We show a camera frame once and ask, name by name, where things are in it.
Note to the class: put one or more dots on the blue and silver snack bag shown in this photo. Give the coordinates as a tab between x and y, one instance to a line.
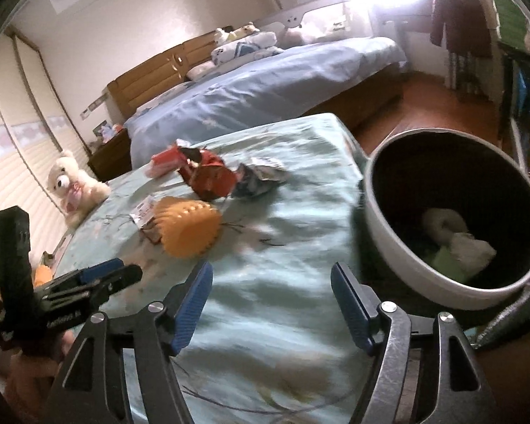
260	179

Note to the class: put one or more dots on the person's left hand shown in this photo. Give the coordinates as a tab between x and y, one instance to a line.
31	380

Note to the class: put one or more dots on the white round bin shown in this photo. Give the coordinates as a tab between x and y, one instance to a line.
388	238

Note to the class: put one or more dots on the bed with blue sheet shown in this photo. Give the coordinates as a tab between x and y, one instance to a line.
256	92

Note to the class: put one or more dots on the stack of green boxes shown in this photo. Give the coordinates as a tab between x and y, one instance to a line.
512	17

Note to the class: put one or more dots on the grey bed guard rail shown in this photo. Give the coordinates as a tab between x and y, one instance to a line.
291	13

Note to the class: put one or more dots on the beige sliding closet door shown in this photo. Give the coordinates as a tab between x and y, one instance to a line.
9	163

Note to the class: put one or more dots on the red and white wrapper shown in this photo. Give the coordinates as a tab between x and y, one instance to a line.
165	162

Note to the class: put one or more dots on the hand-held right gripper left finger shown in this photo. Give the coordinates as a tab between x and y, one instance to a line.
192	309

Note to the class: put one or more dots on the wooden headboard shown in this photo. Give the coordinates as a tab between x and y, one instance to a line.
145	81

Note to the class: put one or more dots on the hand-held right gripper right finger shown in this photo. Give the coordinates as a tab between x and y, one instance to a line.
351	309

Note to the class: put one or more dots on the green packet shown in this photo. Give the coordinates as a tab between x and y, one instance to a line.
444	265

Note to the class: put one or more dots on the orange foam fruit net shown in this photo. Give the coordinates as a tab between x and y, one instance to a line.
187	227
43	276

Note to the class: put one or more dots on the dark hanging coat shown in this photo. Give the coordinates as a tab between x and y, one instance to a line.
461	13

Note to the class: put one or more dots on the beige plush toy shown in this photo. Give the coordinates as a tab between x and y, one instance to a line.
243	31

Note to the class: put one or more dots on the small photo frame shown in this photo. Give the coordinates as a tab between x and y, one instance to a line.
100	129

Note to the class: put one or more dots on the white foam fruit net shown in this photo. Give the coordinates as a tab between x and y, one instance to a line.
444	225

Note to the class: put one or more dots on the white paper box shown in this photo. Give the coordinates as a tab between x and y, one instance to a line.
475	251

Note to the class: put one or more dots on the white plush toy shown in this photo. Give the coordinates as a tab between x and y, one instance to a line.
221	36

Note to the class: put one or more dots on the black glossy stand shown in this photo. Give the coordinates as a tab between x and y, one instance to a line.
508	88

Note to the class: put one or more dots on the wooden nightstand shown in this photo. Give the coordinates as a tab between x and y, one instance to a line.
110	159

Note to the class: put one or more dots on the small pale pillow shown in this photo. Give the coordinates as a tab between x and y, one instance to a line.
201	70

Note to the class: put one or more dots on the small red snack packet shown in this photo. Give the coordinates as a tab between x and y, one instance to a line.
145	216

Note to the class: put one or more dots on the white blue patterned pillow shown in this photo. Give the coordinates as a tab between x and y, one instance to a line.
243	46

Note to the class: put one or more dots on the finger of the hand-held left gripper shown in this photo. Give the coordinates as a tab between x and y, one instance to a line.
119	282
99	271

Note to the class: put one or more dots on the cream teddy bear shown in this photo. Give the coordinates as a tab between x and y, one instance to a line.
77	181

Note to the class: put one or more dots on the wall switch panel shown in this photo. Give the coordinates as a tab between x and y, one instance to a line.
92	107

